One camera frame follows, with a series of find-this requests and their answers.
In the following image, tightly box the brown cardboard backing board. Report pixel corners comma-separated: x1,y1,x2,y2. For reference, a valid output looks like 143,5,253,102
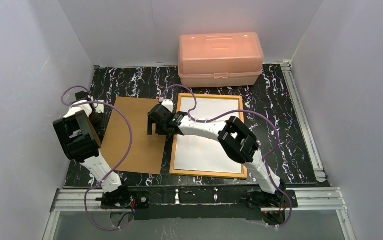
101,97,167,175

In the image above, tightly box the building photo print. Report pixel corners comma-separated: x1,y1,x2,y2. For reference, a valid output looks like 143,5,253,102
174,96,244,175

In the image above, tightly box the yellow wooden picture frame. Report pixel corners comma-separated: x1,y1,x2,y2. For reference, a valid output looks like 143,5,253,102
169,94,248,180

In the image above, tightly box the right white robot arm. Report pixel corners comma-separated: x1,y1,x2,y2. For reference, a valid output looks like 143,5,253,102
147,104,286,203

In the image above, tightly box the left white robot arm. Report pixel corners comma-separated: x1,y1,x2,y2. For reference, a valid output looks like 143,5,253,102
52,91,134,208

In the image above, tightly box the orange plastic storage box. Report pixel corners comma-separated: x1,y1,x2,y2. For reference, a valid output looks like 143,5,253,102
178,32,265,88

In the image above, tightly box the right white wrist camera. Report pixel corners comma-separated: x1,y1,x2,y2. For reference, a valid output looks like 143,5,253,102
159,98,174,113

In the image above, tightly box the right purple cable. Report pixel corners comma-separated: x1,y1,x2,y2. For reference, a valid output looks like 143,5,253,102
159,84,293,229

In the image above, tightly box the aluminium side rail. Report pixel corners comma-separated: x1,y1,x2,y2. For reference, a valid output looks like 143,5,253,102
280,60,327,183

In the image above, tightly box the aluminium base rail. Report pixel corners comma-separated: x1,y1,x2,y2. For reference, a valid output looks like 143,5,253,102
51,185,348,212

